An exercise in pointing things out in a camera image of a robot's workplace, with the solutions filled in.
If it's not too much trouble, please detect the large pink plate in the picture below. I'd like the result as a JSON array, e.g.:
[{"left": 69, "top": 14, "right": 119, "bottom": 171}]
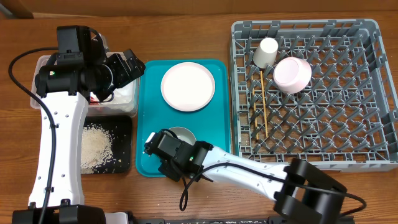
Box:
[{"left": 160, "top": 62, "right": 216, "bottom": 112}]

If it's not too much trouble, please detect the red snack wrapper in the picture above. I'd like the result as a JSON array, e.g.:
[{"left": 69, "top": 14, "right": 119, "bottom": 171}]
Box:
[{"left": 90, "top": 96, "right": 99, "bottom": 105}]

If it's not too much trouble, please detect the spilled white rice pile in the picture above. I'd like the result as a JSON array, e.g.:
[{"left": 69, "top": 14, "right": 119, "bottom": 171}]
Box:
[{"left": 80, "top": 125, "right": 113, "bottom": 174}]

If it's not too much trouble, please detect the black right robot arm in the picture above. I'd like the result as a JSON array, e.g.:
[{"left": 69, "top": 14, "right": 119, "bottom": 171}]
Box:
[{"left": 144, "top": 129, "right": 347, "bottom": 223}]

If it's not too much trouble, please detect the wooden chopstick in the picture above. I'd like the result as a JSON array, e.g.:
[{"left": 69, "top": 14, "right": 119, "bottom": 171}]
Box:
[
  {"left": 252, "top": 87, "right": 258, "bottom": 140},
  {"left": 260, "top": 70, "right": 268, "bottom": 139}
]

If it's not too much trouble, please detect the grey dishwasher rack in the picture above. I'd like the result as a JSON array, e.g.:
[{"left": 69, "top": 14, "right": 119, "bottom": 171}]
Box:
[{"left": 229, "top": 19, "right": 397, "bottom": 172}]

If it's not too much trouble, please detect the teal plastic tray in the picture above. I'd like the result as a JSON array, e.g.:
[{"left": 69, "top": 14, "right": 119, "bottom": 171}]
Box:
[{"left": 136, "top": 59, "right": 232, "bottom": 177}]

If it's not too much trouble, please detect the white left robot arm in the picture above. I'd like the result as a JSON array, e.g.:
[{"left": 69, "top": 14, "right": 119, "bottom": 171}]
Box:
[{"left": 12, "top": 26, "right": 146, "bottom": 223}]

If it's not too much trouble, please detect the pale green cup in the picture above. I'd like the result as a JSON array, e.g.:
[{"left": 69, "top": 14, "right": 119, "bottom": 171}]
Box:
[{"left": 253, "top": 37, "right": 279, "bottom": 68}]

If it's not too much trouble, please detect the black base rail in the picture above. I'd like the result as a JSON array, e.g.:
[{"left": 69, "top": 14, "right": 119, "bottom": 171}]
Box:
[{"left": 133, "top": 217, "right": 287, "bottom": 224}]

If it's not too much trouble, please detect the black tray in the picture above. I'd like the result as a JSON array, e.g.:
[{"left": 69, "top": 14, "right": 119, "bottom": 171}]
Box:
[{"left": 83, "top": 115, "right": 132, "bottom": 174}]

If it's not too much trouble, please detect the clear plastic bin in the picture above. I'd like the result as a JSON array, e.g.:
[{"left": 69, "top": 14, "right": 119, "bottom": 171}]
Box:
[{"left": 30, "top": 55, "right": 140, "bottom": 117}]

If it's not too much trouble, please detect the grey bowl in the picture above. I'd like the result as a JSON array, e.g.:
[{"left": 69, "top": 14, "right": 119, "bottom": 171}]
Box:
[{"left": 170, "top": 127, "right": 197, "bottom": 146}]

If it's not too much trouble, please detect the white napkin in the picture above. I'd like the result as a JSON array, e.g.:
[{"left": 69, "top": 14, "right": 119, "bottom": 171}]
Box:
[{"left": 111, "top": 81, "right": 136, "bottom": 104}]

